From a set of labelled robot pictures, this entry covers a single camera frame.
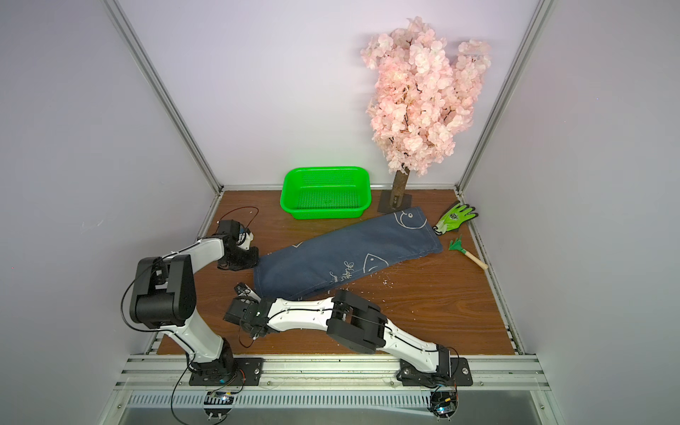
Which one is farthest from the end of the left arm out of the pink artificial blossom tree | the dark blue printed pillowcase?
the pink artificial blossom tree

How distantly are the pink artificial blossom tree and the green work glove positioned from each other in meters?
0.37

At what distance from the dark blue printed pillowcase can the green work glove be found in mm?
27

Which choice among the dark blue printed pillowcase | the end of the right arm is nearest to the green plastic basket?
the dark blue printed pillowcase

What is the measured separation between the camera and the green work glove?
105 cm

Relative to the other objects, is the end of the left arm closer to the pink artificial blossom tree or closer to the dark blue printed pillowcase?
the dark blue printed pillowcase

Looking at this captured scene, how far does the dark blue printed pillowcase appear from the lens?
920 mm

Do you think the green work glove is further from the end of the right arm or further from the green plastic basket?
the end of the right arm

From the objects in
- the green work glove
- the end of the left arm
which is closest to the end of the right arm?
the end of the left arm

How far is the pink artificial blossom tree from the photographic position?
2.03 feet

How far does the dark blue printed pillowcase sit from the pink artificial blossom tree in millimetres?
374
